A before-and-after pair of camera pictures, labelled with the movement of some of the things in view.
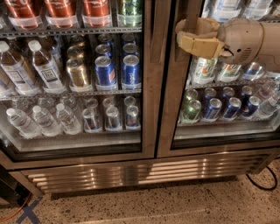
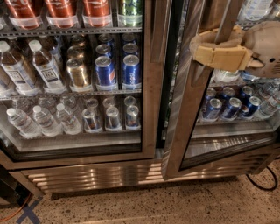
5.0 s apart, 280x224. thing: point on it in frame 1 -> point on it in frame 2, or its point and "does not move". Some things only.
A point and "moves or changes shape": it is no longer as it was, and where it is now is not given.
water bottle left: x=24 y=123 does not move
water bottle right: x=70 y=124 does not move
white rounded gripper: x=241 y=40 -> x=266 y=46
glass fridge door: x=209 y=106 moves or changes shape
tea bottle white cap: x=52 y=79 does not move
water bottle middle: x=45 y=122 does not move
